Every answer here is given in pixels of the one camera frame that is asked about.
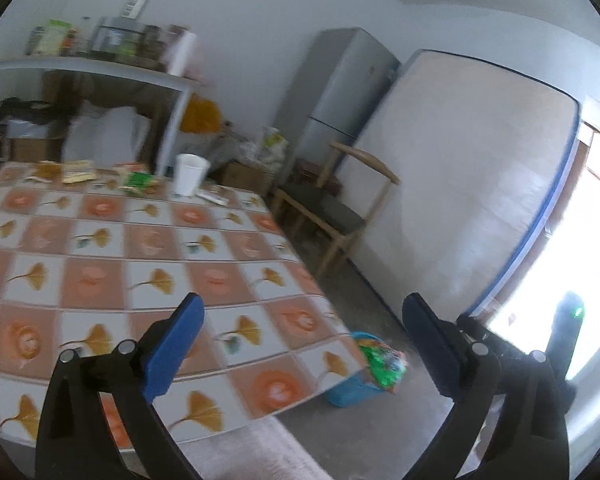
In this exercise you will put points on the bright window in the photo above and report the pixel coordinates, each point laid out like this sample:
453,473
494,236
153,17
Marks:
595,240

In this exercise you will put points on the yellow snack packet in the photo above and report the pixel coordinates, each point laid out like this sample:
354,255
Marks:
80,172
47,170

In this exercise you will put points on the small green wrapper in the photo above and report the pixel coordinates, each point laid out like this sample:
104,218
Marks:
137,180

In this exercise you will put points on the wooden chair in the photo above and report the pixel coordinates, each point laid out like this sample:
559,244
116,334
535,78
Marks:
330,205

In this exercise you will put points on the large white bag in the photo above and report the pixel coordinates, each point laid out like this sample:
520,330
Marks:
105,135

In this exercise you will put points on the black cloth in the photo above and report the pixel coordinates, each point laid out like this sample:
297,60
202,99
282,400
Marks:
25,107

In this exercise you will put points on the grey refrigerator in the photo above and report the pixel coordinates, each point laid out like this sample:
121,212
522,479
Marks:
330,85

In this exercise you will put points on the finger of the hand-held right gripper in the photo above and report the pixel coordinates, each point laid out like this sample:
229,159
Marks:
500,337

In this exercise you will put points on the green box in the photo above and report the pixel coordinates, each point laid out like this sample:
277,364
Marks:
52,37

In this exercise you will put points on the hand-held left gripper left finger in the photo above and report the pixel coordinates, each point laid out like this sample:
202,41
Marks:
175,345

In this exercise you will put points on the paper towel roll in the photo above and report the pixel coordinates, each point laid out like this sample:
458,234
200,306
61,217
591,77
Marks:
182,55

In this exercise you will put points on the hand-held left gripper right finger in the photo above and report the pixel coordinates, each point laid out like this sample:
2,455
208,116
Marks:
430,350

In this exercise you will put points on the white paper cup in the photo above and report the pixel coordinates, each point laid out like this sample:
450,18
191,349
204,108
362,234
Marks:
190,175

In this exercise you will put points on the yellow plastic bag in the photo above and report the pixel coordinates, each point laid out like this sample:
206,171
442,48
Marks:
200,115

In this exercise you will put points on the grey bag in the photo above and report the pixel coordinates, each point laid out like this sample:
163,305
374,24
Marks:
227,150

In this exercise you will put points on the cardboard box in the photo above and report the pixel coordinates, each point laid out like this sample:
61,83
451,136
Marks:
30,149
245,177

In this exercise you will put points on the beige mattress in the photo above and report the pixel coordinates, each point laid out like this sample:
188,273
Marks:
455,170

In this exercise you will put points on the blue bin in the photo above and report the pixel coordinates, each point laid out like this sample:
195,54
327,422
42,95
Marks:
350,392

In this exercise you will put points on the white flat packet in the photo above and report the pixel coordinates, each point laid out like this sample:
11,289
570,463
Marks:
212,197

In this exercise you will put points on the white wall strip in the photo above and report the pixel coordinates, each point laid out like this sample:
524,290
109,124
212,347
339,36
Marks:
136,4

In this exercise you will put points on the dark jar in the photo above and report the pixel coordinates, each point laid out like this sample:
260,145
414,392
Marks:
152,42

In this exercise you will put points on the crumpled plastic bag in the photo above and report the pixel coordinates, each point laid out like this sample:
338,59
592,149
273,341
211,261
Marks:
272,142

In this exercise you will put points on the white shelf table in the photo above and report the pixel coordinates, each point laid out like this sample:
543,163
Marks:
80,66

